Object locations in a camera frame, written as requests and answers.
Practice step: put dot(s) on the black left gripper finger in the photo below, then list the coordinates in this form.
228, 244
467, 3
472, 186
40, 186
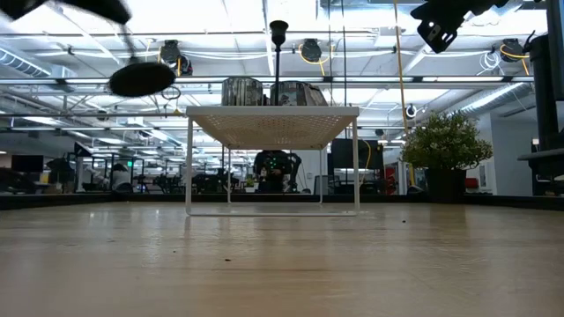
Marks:
99, 9

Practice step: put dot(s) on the background black robot arm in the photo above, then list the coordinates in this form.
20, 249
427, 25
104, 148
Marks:
296, 167

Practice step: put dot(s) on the potted green plant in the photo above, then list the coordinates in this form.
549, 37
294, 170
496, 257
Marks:
445, 141

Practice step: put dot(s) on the small dark background monitor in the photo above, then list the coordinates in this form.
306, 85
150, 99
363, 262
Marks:
26, 163

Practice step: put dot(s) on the person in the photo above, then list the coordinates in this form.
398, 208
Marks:
120, 178
272, 169

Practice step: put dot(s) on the grey equipment cart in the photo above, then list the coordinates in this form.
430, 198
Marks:
544, 160

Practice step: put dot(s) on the red background object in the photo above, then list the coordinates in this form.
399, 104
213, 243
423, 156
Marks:
472, 183

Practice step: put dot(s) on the large dark background screen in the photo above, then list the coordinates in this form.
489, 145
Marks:
348, 154

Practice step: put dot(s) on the white perforated metal shelf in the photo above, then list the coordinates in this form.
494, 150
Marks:
273, 111

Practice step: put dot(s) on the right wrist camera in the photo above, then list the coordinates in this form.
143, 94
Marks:
438, 33

